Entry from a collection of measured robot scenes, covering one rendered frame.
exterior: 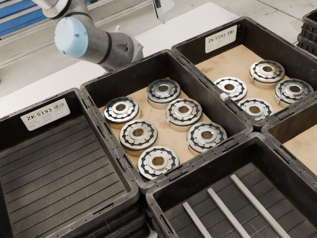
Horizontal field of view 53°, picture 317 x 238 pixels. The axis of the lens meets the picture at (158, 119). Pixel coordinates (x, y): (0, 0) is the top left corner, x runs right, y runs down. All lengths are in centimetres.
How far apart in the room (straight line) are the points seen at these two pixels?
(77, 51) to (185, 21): 68
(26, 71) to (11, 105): 145
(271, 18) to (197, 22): 151
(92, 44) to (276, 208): 70
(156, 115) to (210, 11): 84
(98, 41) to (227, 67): 43
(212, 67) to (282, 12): 207
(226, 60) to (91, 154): 54
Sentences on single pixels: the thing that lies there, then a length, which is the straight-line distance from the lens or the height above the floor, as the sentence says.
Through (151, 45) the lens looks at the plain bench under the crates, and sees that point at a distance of 142.
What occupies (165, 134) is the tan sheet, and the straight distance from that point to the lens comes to 87.
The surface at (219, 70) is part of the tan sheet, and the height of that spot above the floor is 83.
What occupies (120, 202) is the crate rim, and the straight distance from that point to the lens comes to 66.
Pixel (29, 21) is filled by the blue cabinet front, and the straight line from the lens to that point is 266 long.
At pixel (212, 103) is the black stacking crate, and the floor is 90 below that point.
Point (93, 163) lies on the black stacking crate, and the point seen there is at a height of 83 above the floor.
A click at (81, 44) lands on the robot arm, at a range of 102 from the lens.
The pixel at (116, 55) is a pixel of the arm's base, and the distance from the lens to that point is 109.
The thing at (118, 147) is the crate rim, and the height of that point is 93.
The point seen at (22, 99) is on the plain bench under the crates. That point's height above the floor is 70.
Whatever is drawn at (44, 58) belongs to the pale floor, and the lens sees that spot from 283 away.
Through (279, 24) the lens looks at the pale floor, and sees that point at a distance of 291.
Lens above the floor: 150
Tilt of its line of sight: 47 degrees down
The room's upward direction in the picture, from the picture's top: 8 degrees counter-clockwise
